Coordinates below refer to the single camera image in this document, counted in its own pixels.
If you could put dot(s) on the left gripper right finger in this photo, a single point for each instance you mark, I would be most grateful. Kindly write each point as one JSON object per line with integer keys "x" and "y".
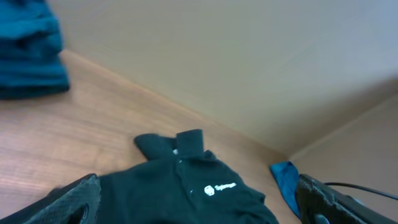
{"x": 318, "y": 203}

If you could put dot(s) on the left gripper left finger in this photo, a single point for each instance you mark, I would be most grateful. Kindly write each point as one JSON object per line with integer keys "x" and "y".
{"x": 76, "y": 203}

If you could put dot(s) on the black polo shirt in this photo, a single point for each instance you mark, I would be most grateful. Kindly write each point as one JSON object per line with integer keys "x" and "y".
{"x": 180, "y": 182}

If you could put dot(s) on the bright blue shirt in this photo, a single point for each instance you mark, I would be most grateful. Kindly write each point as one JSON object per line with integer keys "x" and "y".
{"x": 286, "y": 176}

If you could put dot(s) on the folded dark blue garment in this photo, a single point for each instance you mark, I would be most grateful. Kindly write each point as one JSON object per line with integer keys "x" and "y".
{"x": 31, "y": 42}

